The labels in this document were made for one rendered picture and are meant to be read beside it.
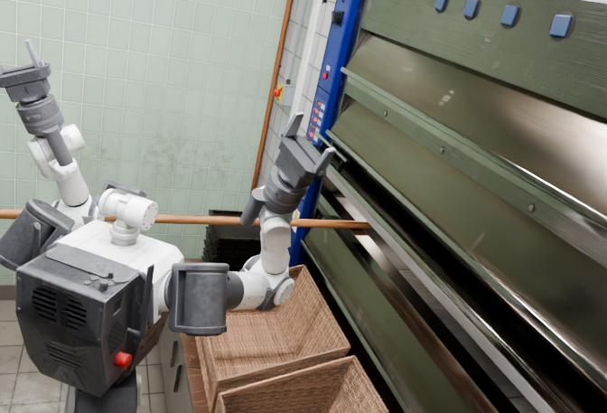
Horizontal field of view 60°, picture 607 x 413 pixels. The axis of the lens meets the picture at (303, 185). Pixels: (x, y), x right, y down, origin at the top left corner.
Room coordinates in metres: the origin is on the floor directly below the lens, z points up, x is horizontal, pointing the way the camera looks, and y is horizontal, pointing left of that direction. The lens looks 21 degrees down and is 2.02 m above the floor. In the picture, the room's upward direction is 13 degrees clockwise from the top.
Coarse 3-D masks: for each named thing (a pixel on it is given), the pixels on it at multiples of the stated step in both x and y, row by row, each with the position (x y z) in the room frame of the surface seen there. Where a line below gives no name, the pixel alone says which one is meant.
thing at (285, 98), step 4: (280, 84) 2.65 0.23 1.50; (284, 84) 2.64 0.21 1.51; (292, 84) 2.69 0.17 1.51; (284, 88) 2.60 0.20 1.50; (288, 88) 2.61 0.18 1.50; (292, 88) 2.62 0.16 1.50; (280, 92) 2.63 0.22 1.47; (284, 92) 2.60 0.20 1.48; (288, 92) 2.61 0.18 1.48; (292, 92) 2.62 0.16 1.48; (280, 96) 2.62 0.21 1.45; (284, 96) 2.61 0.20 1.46; (288, 96) 2.61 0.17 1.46; (292, 96) 2.62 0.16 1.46; (276, 100) 2.66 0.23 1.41; (280, 100) 2.61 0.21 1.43; (284, 100) 2.61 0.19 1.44; (288, 100) 2.62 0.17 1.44; (292, 100) 2.62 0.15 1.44; (280, 104) 2.61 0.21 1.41; (284, 104) 2.61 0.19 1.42; (288, 104) 2.62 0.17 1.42; (292, 104) 2.63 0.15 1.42
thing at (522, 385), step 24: (384, 192) 1.74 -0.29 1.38; (384, 216) 1.48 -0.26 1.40; (408, 216) 1.58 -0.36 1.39; (408, 240) 1.35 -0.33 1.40; (432, 240) 1.42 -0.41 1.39; (408, 264) 1.22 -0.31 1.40; (432, 264) 1.24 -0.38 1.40; (456, 264) 1.30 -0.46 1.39; (432, 288) 1.12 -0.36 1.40; (456, 288) 1.14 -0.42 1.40; (480, 288) 1.19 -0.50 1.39; (456, 312) 1.02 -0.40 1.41; (480, 312) 1.05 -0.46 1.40; (504, 312) 1.10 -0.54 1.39; (480, 336) 0.95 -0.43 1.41; (504, 336) 0.97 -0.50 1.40; (528, 336) 1.02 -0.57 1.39; (504, 360) 0.88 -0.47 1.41; (528, 360) 0.91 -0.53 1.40; (552, 360) 0.95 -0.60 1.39; (528, 384) 0.82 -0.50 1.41; (552, 384) 0.85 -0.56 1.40; (576, 384) 0.88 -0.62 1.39; (552, 408) 0.76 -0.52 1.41; (576, 408) 0.79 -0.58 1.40; (600, 408) 0.82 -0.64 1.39
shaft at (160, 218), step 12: (0, 216) 1.34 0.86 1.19; (12, 216) 1.35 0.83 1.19; (156, 216) 1.53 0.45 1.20; (168, 216) 1.55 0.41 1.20; (180, 216) 1.56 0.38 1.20; (192, 216) 1.58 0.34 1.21; (204, 216) 1.60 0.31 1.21; (216, 216) 1.62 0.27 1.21; (348, 228) 1.82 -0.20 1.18; (360, 228) 1.84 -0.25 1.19; (372, 228) 1.86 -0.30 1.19
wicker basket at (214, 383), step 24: (312, 288) 1.91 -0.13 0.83; (240, 312) 1.96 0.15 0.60; (264, 312) 2.00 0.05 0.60; (288, 312) 1.96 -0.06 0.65; (312, 312) 1.83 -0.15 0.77; (216, 336) 1.78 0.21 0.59; (240, 336) 1.81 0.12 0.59; (264, 336) 1.85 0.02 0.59; (288, 336) 1.87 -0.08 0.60; (312, 336) 1.75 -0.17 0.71; (336, 336) 1.64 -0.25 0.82; (216, 360) 1.64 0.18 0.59; (264, 360) 1.70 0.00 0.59; (288, 360) 1.73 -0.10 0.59; (312, 360) 1.50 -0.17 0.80; (216, 384) 1.38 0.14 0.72; (240, 384) 1.41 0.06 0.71
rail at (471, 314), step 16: (336, 176) 1.71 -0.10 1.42; (352, 192) 1.58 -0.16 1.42; (368, 208) 1.47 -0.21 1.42; (384, 224) 1.37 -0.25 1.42; (400, 240) 1.29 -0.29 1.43; (416, 256) 1.21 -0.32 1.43; (432, 272) 1.14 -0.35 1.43; (448, 288) 1.08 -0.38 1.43; (464, 304) 1.02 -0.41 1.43; (480, 320) 0.97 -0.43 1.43; (496, 336) 0.92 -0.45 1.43; (512, 352) 0.88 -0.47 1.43; (528, 368) 0.84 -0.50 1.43; (544, 384) 0.80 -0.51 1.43; (560, 400) 0.76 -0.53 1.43
